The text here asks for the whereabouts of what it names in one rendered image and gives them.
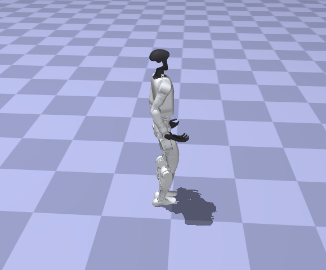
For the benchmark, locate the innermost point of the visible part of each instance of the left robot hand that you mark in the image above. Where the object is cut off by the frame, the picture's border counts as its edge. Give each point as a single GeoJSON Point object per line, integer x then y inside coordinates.
{"type": "Point", "coordinates": [173, 124]}

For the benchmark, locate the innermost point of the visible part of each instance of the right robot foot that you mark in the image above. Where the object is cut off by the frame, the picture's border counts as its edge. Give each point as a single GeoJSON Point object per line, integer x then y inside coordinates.
{"type": "Point", "coordinates": [167, 201]}

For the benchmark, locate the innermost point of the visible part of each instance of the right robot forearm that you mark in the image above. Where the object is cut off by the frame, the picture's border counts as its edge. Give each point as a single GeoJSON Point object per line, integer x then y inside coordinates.
{"type": "Point", "coordinates": [158, 120]}

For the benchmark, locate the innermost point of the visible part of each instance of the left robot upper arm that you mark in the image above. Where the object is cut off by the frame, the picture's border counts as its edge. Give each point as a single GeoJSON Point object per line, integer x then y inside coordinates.
{"type": "Point", "coordinates": [151, 96]}

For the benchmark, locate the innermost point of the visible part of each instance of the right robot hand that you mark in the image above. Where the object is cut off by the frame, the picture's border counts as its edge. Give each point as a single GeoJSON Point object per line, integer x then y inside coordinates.
{"type": "Point", "coordinates": [174, 137]}

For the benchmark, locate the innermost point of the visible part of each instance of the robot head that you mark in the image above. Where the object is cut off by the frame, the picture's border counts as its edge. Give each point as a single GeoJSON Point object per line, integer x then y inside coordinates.
{"type": "Point", "coordinates": [159, 55]}

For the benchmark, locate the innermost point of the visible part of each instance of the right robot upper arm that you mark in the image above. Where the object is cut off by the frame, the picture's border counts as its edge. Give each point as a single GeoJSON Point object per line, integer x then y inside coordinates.
{"type": "Point", "coordinates": [163, 91]}

